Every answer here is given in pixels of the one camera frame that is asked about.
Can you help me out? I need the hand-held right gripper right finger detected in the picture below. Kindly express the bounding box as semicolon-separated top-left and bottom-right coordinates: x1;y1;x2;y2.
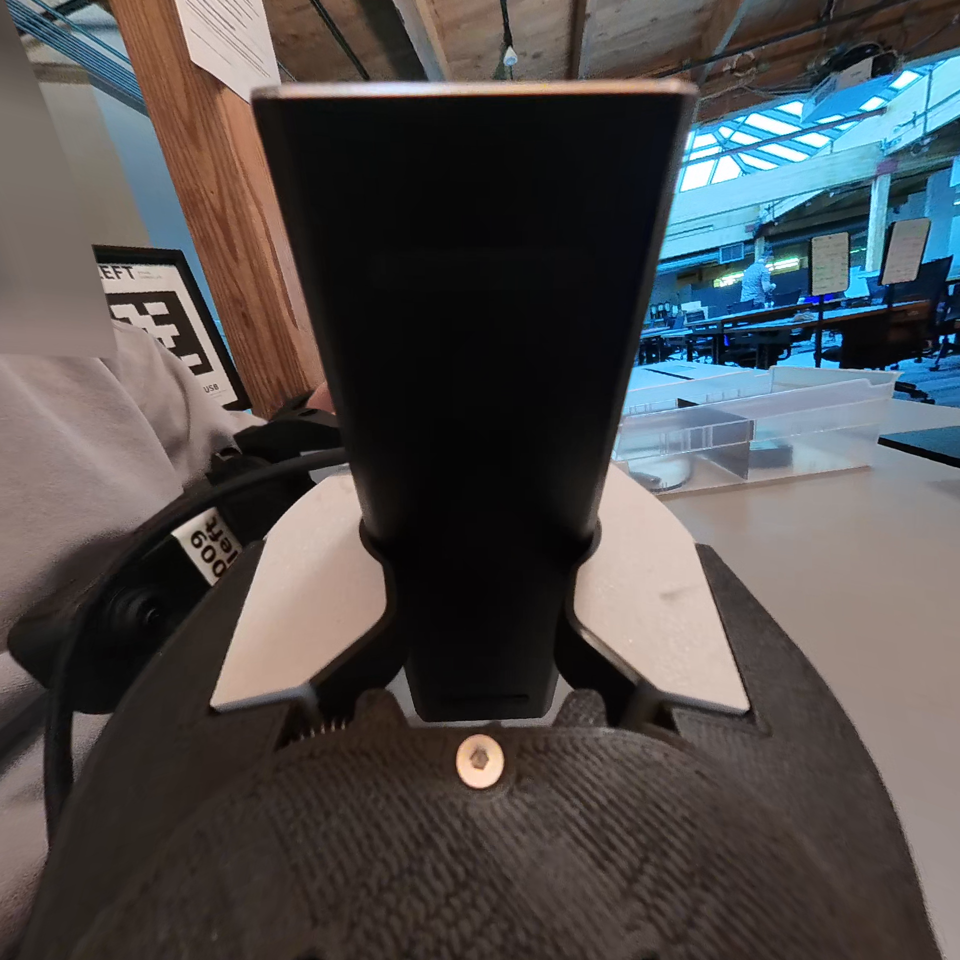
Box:
562;461;753;723

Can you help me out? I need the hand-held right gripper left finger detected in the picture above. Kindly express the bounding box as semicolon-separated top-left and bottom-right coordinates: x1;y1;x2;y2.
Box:
208;471;412;717

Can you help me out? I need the black USB cable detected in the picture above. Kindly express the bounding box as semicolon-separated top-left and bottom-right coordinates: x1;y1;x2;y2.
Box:
41;446;354;849

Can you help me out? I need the black USB hub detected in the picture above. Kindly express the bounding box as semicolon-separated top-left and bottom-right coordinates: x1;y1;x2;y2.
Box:
251;78;700;725

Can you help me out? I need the white desk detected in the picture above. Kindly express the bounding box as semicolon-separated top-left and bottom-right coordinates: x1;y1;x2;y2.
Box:
611;363;960;960

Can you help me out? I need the person's grey hoodie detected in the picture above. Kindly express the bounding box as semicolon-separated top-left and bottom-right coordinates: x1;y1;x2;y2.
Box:
0;322;260;960

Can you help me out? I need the clear plastic bin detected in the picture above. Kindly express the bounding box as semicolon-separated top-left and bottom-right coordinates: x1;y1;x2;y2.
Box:
611;366;901;496

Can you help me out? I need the black flat panel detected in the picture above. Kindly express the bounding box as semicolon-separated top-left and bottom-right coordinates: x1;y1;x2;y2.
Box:
877;426;960;470

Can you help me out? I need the long brown work table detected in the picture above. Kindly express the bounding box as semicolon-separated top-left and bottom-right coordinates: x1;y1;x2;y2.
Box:
675;298;931;369

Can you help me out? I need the tan board on stand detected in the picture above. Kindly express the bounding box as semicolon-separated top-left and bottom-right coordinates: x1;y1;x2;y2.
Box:
808;231;853;354
879;217;933;290

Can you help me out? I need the black office chair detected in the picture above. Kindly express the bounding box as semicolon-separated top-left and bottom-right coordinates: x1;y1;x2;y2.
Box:
892;255;960;391

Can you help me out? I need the ceiling projector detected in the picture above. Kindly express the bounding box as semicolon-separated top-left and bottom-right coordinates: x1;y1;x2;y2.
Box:
802;45;901;125

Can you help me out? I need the white paper sheet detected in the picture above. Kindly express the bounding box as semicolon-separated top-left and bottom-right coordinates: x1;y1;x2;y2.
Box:
174;0;283;88

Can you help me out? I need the wooden post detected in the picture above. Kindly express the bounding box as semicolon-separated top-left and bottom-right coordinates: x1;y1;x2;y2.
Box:
108;0;335;420

